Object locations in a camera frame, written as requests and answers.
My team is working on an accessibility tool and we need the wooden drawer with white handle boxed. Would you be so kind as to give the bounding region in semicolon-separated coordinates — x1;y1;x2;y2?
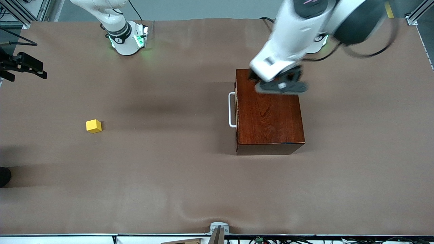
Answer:
229;69;239;153

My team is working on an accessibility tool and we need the yellow wooden block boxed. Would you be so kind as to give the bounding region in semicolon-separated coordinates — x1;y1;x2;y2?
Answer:
86;119;102;134

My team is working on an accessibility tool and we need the dark red wooden cabinet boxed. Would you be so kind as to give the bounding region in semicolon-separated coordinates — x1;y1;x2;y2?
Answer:
235;68;305;156

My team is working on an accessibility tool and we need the black round object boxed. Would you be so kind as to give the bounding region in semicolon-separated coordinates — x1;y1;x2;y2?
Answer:
0;167;12;187

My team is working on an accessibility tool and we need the brown table cloth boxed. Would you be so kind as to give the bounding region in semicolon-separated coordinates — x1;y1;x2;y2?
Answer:
0;18;434;236

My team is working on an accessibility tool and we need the light wooden board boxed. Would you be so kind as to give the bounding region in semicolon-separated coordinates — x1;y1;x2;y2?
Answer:
160;238;204;244

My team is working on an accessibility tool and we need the aluminium frame profile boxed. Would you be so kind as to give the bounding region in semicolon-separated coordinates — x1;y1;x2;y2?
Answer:
0;0;65;29
405;0;434;26

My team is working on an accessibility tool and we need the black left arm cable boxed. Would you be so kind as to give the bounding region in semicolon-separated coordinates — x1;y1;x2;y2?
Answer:
302;20;397;62

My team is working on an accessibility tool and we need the grey metal camera bracket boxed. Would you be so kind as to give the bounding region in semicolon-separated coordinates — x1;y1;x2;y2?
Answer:
205;222;229;244

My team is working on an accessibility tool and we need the black cable bundle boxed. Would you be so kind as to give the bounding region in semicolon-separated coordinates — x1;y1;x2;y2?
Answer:
227;236;434;244

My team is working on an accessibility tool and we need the white table edge rail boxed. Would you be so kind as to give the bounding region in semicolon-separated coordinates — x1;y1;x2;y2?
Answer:
416;25;434;71

